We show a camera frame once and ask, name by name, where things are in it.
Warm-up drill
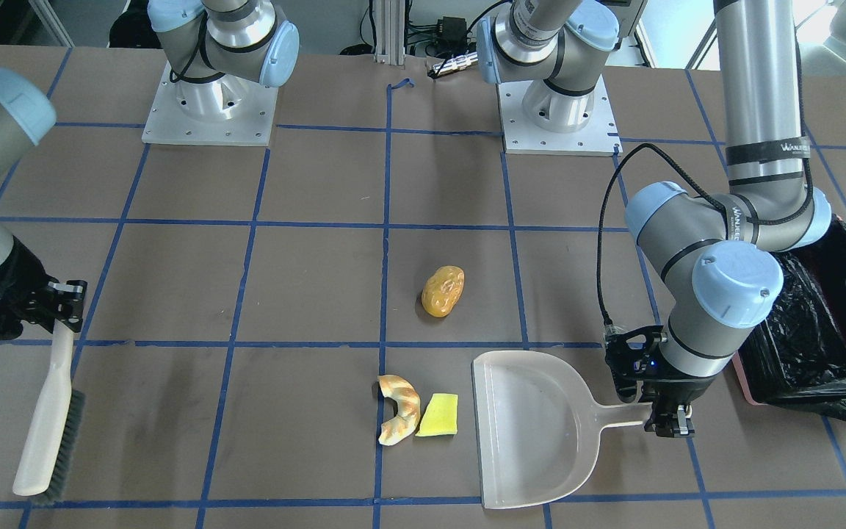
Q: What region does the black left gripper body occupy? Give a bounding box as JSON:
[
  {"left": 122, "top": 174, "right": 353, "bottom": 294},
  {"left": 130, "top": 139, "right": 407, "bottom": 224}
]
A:
[{"left": 604, "top": 325, "right": 709, "bottom": 406}]

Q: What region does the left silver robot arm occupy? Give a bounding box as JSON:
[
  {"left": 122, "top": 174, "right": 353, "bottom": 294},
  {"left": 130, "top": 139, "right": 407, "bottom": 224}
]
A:
[{"left": 477, "top": 1, "right": 832, "bottom": 438}]

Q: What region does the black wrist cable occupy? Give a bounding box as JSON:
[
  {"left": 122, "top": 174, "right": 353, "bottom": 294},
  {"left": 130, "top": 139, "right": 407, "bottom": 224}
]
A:
[{"left": 596, "top": 143, "right": 732, "bottom": 328}]

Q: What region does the yellow toy potato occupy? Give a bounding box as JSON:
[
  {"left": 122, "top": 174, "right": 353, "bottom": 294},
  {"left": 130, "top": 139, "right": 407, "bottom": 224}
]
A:
[{"left": 420, "top": 265, "right": 466, "bottom": 318}]

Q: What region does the yellow green sponge piece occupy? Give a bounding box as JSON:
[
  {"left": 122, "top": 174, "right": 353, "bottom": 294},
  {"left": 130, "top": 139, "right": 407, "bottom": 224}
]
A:
[{"left": 416, "top": 392, "right": 459, "bottom": 436}]

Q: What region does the pink bin with black bag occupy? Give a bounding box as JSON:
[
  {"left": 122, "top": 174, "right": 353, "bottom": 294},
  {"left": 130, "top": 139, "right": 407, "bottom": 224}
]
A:
[{"left": 733, "top": 217, "right": 846, "bottom": 421}]

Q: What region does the toy croissant bread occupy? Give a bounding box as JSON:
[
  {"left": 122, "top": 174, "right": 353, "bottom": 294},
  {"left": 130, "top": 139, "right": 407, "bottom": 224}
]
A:
[{"left": 378, "top": 375, "right": 421, "bottom": 446}]

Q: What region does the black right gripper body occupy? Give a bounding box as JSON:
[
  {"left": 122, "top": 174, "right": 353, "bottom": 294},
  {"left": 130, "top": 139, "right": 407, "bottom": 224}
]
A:
[{"left": 0, "top": 239, "right": 57, "bottom": 341}]

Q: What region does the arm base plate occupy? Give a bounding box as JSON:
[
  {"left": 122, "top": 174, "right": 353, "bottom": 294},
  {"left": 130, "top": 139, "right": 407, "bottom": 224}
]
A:
[
  {"left": 142, "top": 64, "right": 279, "bottom": 147},
  {"left": 497, "top": 77, "right": 623, "bottom": 156}
]

